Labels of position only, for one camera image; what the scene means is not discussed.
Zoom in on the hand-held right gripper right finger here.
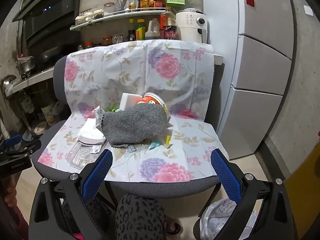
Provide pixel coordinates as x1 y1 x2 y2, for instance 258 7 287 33
211 149 294 240

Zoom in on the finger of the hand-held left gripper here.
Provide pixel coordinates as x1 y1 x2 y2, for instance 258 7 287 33
0 135 42 157

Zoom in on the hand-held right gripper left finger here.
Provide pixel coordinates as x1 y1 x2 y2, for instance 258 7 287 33
29 149 113 240

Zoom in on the clear plastic container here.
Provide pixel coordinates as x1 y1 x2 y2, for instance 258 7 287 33
65 140 105 169

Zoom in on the white plastic bin liner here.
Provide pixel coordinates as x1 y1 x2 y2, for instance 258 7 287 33
200 198 258 240

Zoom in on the black trash bin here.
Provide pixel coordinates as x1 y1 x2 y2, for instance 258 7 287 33
192 197 263 240

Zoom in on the person's left forearm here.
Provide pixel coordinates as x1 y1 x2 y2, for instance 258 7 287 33
0 200 29 240

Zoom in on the person's left hand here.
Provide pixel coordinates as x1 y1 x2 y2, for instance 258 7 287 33
2 175 17 205

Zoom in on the white bowl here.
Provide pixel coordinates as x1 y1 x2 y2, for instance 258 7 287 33
34 121 48 133

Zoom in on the person's leopard print leg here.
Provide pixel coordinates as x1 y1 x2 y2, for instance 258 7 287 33
116 194 167 240
62 196 113 240

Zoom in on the white crumpled tissue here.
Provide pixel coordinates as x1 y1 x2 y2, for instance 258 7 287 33
76 119 105 143

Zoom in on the round metal lid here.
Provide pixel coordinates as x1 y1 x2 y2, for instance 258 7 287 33
0 76 17 98

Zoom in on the crumpled silver wrapper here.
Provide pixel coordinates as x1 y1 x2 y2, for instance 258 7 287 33
92 106 108 130

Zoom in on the grey fuzzy cloth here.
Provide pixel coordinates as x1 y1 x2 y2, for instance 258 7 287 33
101 104 168 147

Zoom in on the grey office chair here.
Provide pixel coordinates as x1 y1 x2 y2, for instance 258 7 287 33
31 54 225 218

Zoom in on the white kitchen counter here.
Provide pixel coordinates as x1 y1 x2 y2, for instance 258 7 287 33
5 66 55 95

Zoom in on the person's foot in slipper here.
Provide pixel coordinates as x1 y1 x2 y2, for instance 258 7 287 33
165 221 182 235

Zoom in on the steel pot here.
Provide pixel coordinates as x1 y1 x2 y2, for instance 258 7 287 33
16 55 35 78

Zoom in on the yellow wooden board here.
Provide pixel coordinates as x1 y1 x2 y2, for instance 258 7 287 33
285 165 320 240

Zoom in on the white rectangular box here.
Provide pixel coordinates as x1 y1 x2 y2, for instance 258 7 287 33
119 93 143 112

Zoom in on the black wok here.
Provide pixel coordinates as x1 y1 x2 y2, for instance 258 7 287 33
35 46 68 64

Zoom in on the orange instant noodle cup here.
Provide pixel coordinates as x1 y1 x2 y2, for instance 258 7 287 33
136 92 172 120

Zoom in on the floral printed cloth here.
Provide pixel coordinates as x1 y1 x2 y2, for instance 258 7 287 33
37 40 229 183

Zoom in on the white refrigerator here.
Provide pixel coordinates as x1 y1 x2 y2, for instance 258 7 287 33
202 0 294 160

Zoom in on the black range hood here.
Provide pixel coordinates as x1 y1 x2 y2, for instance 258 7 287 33
12 0 83 45

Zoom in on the dark bottle yellow cap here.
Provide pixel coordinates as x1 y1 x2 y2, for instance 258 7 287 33
128 19 137 42

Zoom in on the yellow green bottle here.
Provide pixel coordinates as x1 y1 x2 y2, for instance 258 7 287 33
136 19 147 41

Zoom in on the large dark red-labelled jug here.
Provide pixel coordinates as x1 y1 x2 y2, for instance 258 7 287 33
159 7 178 40

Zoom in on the white jug red cap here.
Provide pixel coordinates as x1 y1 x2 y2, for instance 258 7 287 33
145 17 160 40

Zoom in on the white air fryer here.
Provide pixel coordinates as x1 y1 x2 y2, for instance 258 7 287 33
176 8 208 44

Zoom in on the curved white shelf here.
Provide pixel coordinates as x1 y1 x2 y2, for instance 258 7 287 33
70 7 175 32

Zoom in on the jar of utensils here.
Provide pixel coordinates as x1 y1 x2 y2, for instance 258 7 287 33
114 0 129 12

